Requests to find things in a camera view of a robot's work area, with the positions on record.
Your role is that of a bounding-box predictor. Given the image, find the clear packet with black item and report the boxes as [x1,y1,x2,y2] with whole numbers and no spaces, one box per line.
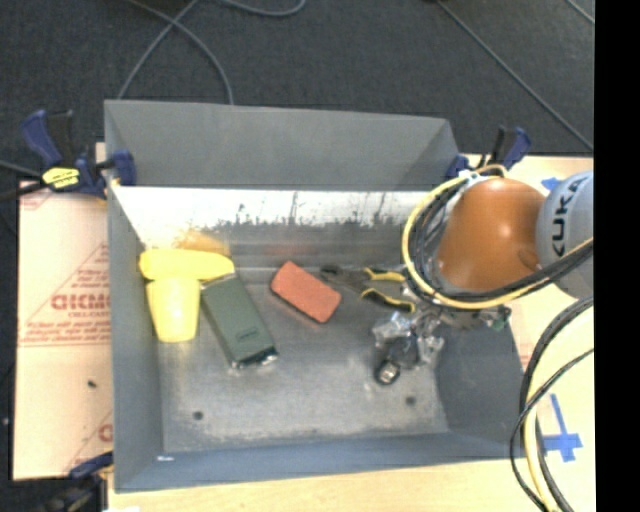
[371,310,446,387]

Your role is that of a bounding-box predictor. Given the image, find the yellow and black pliers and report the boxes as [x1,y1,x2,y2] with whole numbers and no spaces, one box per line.
[319,264,417,315]

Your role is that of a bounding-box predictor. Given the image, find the red-brown flat block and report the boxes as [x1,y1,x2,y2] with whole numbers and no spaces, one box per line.
[269,260,344,325]

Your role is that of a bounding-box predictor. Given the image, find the grey metal bin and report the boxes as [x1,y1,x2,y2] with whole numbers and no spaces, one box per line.
[103,99,527,493]

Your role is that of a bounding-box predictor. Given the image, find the dark green flat block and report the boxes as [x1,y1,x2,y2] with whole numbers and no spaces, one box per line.
[199,275,280,371]

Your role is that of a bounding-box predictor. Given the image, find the yellow plastic cup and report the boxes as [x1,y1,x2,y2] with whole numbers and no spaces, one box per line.
[144,276,202,344]

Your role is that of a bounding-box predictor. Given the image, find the brown cardboard board, red print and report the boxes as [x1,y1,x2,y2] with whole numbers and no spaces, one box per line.
[10,142,115,482]

